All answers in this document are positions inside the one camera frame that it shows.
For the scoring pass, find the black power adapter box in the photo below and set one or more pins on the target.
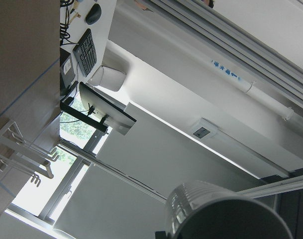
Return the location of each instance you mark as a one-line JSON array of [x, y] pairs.
[[67, 73]]

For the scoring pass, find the black monitor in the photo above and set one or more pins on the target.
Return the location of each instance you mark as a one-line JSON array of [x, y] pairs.
[[115, 117]]

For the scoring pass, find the white wire cup rack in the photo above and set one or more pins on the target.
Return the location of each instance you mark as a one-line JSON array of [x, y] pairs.
[[23, 155]]

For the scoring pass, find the black computer mouse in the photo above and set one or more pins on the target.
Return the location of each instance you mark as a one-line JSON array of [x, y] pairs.
[[94, 14]]

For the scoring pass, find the white ikea cup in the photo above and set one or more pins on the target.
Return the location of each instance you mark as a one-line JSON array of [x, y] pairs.
[[200, 210]]

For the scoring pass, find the black keyboard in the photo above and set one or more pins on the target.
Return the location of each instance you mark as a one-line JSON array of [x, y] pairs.
[[85, 53]]

